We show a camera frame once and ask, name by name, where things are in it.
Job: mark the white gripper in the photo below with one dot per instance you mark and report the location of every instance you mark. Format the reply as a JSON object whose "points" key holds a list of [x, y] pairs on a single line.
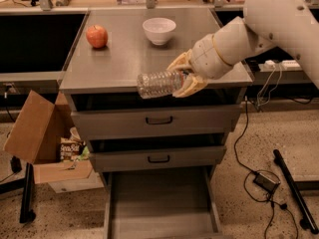
{"points": [[205, 59]]}

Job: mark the clear plastic water bottle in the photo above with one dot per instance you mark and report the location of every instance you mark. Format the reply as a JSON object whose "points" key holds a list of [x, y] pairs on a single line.
{"points": [[160, 84]]}

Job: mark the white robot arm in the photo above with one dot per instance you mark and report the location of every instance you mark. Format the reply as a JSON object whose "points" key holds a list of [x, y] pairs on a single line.
{"points": [[265, 24]]}

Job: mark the grey top drawer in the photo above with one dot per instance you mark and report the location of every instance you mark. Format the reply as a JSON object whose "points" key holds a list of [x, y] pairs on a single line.
{"points": [[138, 123]]}

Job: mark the grey metal drawer cabinet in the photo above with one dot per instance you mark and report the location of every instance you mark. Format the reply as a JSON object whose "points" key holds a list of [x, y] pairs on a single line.
{"points": [[106, 79]]}

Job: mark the grey middle drawer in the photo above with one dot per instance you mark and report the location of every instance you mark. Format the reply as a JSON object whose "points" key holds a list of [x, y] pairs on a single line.
{"points": [[157, 158]]}

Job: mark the grey open bottom drawer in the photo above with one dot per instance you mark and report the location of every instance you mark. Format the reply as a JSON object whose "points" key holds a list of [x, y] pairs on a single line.
{"points": [[172, 203]]}

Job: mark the white ceramic bowl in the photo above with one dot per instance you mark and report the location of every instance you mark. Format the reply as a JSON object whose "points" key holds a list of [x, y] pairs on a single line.
{"points": [[159, 30]]}

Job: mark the white power strip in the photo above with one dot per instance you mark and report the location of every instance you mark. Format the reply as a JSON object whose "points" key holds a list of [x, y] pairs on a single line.
{"points": [[287, 65]]}

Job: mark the red apple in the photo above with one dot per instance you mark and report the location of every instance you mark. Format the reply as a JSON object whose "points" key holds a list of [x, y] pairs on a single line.
{"points": [[97, 36]]}

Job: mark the black power adapter brick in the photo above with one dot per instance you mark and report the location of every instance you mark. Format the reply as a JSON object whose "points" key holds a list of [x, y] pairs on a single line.
{"points": [[267, 181]]}

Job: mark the sea salt snack bag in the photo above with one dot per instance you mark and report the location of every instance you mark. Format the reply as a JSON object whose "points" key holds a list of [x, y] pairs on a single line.
{"points": [[69, 150]]}

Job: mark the black stand leg right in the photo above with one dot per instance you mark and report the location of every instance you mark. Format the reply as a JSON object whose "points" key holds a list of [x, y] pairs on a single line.
{"points": [[296, 187]]}

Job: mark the black stand leg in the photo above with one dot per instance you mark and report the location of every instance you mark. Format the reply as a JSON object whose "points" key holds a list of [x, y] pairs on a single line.
{"points": [[296, 187], [26, 212]]}

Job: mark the brown cardboard box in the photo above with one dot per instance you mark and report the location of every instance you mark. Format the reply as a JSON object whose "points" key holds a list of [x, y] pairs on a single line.
{"points": [[36, 137]]}

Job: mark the black stand leg left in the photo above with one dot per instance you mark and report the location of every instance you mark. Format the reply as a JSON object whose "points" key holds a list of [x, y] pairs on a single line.
{"points": [[26, 212]]}

